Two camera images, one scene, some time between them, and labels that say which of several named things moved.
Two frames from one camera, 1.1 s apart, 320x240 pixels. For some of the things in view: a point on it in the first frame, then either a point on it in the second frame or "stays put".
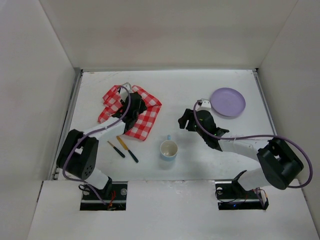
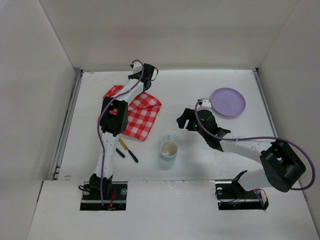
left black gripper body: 136,100 to 149,75
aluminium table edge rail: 258,76 stays put
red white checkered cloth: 113,105 stays put
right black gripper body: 191,121 stays put
